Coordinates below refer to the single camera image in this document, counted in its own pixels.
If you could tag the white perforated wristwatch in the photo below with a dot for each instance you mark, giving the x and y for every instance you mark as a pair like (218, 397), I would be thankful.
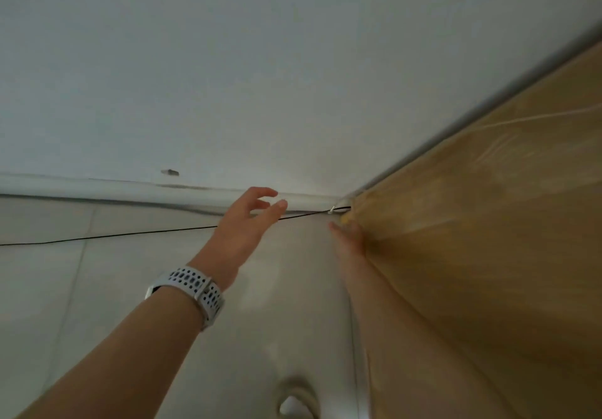
(197, 289)

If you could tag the beige slipper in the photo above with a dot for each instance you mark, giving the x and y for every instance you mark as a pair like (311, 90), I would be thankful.
(294, 400)

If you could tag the person's left hand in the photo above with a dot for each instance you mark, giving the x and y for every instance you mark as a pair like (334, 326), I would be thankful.
(235, 240)

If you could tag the person's left forearm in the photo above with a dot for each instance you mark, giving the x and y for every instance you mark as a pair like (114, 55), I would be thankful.
(117, 357)

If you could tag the person's right forearm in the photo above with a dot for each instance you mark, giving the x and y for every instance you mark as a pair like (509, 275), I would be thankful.
(395, 353)

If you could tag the person's right hand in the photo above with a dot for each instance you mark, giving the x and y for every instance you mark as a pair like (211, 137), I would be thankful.
(350, 244)

